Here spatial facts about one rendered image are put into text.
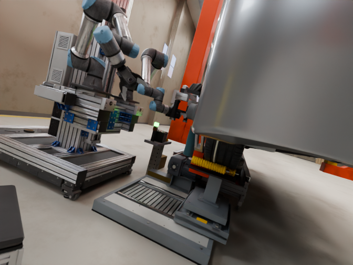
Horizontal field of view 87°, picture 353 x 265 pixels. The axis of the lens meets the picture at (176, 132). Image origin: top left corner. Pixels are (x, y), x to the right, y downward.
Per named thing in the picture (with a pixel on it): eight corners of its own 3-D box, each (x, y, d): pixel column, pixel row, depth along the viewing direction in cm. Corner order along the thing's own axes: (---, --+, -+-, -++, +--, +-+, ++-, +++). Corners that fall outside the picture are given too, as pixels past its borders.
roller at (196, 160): (227, 176, 125) (230, 168, 124) (187, 162, 134) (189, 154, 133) (228, 174, 130) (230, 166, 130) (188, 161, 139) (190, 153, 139)
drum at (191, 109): (211, 125, 136) (216, 107, 135) (184, 118, 142) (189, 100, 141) (213, 126, 149) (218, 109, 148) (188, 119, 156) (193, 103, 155)
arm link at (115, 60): (123, 51, 85) (107, 60, 84) (127, 60, 89) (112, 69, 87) (118, 47, 90) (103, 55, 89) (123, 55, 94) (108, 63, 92)
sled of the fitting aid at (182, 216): (225, 246, 116) (229, 232, 115) (172, 222, 126) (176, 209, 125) (228, 213, 163) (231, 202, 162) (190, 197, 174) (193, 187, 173)
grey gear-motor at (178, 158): (202, 204, 167) (213, 167, 164) (161, 187, 180) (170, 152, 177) (205, 197, 185) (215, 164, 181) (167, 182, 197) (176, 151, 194)
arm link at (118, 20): (121, 24, 130) (133, 65, 103) (105, 16, 123) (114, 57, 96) (128, 8, 123) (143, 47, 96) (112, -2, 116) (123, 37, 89)
